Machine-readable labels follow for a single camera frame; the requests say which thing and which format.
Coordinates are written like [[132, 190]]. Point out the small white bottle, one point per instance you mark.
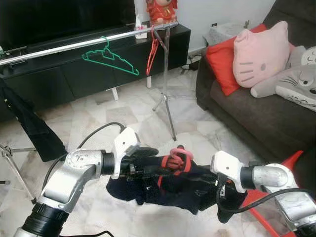
[[140, 29]]

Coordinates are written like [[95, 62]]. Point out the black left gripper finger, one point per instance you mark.
[[158, 172], [145, 151]]

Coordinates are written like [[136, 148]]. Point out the black shirt with white print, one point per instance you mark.
[[34, 128]]

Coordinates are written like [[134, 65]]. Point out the pink cat face pillow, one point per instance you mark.
[[259, 57]]

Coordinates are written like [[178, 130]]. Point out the green plastic hanger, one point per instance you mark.
[[106, 53]]

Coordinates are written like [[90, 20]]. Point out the red figurine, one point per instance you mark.
[[162, 11]]

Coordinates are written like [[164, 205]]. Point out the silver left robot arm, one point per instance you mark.
[[69, 180]]

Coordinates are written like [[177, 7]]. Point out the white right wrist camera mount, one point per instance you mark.
[[227, 165]]

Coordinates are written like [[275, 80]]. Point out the red cushion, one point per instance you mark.
[[221, 61]]

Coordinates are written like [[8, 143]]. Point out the red plastic hanger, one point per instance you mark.
[[153, 52], [185, 150]]

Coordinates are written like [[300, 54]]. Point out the chrome clothes rack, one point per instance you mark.
[[89, 43]]

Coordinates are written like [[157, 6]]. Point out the dark grey sofa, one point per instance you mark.
[[256, 118]]

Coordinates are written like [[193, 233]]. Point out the black television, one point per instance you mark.
[[64, 19]]

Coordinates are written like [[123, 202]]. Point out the red plastic stool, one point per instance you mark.
[[296, 158]]

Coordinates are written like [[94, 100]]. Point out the grey closed-eyed Totoro pillow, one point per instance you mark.
[[306, 57]]

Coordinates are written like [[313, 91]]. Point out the black TV console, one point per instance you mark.
[[49, 81]]

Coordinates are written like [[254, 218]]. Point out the grey open-eyed Totoro plush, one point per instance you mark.
[[291, 86]]

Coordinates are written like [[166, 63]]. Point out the side table with white cloth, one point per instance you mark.
[[222, 33]]

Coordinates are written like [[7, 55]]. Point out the small brass ornament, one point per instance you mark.
[[248, 22]]

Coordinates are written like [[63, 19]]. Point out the navy garment with red stripes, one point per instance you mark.
[[182, 195]]

